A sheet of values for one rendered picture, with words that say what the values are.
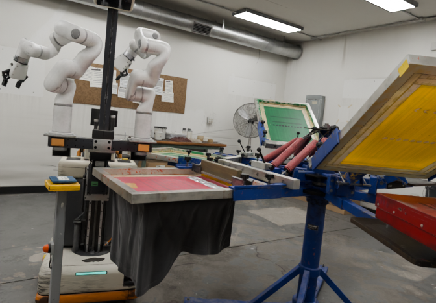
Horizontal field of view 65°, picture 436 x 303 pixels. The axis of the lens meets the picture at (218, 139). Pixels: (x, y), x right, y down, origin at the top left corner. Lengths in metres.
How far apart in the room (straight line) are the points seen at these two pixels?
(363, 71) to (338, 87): 0.53
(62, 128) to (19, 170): 3.43
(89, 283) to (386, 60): 5.24
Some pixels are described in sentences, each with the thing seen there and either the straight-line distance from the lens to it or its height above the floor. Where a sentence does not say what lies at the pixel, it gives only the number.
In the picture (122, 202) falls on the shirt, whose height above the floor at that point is 0.86.
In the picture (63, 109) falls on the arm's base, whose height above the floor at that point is 1.27.
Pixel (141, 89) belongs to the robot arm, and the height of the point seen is 1.43.
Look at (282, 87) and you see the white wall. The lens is 7.45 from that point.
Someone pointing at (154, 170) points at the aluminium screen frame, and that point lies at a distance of 1.99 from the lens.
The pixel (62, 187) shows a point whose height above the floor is 0.94.
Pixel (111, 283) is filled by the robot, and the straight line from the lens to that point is 2.52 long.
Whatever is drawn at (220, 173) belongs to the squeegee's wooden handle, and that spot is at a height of 1.02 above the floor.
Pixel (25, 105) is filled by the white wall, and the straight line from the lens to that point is 5.36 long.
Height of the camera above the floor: 1.31
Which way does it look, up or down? 4 degrees down
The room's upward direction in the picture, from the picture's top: 6 degrees clockwise
